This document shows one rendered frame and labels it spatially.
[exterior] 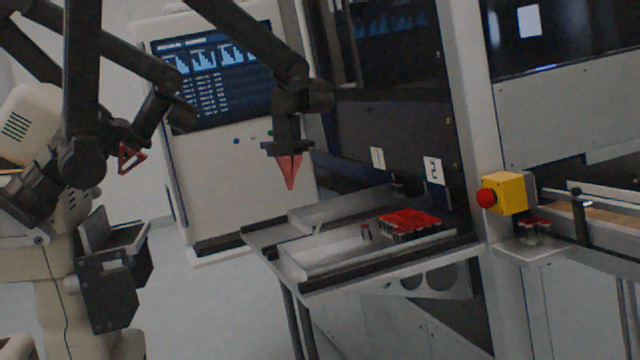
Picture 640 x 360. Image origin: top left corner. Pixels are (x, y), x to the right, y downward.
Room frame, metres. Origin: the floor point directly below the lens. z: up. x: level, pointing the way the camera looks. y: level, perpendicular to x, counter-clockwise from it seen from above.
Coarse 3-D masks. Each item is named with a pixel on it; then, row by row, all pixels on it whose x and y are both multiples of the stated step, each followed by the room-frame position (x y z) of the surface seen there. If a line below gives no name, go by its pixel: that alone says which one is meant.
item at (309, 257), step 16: (352, 224) 1.57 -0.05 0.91; (304, 240) 1.54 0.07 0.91; (320, 240) 1.55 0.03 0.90; (336, 240) 1.56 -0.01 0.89; (352, 240) 1.55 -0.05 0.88; (384, 240) 1.49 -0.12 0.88; (416, 240) 1.34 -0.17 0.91; (432, 240) 1.35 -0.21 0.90; (288, 256) 1.41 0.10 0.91; (304, 256) 1.50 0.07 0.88; (320, 256) 1.47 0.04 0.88; (336, 256) 1.45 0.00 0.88; (352, 256) 1.42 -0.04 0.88; (368, 256) 1.31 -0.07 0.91; (384, 256) 1.32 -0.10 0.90; (304, 272) 1.29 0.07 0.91; (320, 272) 1.28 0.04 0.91
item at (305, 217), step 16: (368, 192) 1.95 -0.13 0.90; (384, 192) 1.96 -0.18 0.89; (304, 208) 1.89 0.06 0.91; (320, 208) 1.91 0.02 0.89; (336, 208) 1.92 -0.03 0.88; (352, 208) 1.88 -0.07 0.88; (368, 208) 1.84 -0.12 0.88; (384, 208) 1.69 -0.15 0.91; (416, 208) 1.71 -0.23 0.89; (304, 224) 1.70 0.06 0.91; (336, 224) 1.65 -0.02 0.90
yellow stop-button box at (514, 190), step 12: (492, 180) 1.25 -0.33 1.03; (504, 180) 1.23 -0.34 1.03; (516, 180) 1.23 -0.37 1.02; (528, 180) 1.24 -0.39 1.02; (492, 192) 1.25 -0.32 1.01; (504, 192) 1.23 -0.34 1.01; (516, 192) 1.23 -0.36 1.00; (528, 192) 1.24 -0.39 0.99; (504, 204) 1.23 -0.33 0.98; (516, 204) 1.23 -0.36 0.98; (528, 204) 1.24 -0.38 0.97
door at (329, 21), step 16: (304, 0) 2.23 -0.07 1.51; (320, 0) 2.08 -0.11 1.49; (320, 16) 2.11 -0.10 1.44; (336, 16) 1.97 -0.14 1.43; (352, 16) 1.85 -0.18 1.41; (320, 32) 2.14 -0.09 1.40; (336, 32) 1.99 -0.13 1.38; (352, 32) 1.87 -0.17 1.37; (320, 48) 2.17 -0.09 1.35; (336, 48) 2.02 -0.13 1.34; (352, 48) 1.89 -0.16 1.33; (320, 64) 2.20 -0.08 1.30; (336, 64) 2.05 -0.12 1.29; (352, 64) 1.92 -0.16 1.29; (368, 64) 1.80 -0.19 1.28; (336, 80) 2.08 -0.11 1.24; (352, 80) 1.94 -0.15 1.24; (368, 80) 1.82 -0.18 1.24
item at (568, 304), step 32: (384, 288) 1.98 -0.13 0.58; (544, 288) 1.35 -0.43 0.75; (576, 288) 1.37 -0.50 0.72; (608, 288) 1.39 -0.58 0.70; (320, 320) 2.91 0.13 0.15; (352, 320) 2.40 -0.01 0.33; (384, 320) 2.04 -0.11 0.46; (416, 320) 1.77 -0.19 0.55; (544, 320) 1.34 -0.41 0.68; (576, 320) 1.37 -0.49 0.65; (608, 320) 1.39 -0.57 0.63; (352, 352) 2.49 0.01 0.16; (384, 352) 2.10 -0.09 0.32; (416, 352) 1.82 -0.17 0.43; (448, 352) 1.60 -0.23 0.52; (480, 352) 1.43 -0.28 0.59; (544, 352) 1.34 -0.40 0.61; (576, 352) 1.36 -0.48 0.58; (608, 352) 1.39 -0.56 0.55
